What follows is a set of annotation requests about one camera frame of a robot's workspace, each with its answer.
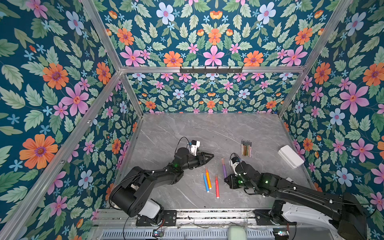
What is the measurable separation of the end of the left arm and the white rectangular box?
50cm

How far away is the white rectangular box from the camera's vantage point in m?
0.90

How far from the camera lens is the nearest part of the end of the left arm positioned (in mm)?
682
